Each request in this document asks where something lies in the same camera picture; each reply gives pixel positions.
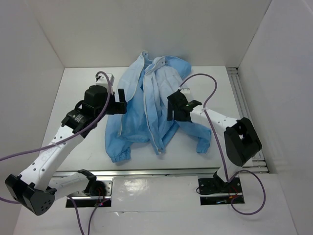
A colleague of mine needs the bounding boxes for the light blue zip jacket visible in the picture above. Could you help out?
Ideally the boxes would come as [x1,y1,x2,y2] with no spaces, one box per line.
[105,51,211,163]

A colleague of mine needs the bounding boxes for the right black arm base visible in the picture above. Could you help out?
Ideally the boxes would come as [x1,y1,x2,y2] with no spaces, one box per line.
[196,178,245,206]

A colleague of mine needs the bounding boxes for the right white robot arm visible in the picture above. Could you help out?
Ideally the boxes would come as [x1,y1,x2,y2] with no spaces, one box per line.
[167,89,262,192]

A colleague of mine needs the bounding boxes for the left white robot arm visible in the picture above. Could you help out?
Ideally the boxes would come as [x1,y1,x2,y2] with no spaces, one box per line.
[5,85,127,216]

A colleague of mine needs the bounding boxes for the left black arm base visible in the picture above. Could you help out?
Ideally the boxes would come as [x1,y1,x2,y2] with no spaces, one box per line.
[70,177,113,208]

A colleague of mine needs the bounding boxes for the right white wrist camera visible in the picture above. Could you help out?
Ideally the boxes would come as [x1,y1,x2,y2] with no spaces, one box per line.
[180,88,191,96]

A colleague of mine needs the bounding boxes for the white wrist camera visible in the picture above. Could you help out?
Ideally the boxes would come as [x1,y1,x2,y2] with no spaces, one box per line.
[95,71,114,94]
[180,88,191,96]

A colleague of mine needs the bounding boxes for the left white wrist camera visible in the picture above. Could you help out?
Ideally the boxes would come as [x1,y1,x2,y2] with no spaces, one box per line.
[95,71,114,94]

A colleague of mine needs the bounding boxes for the aluminium front rail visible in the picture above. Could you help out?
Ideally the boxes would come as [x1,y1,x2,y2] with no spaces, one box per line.
[53,166,269,178]

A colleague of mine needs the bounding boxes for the aluminium side rail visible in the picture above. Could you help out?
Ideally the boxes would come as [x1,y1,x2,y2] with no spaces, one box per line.
[226,68,268,171]

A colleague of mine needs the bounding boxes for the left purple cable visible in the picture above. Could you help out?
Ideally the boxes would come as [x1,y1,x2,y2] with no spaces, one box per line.
[0,70,115,235]

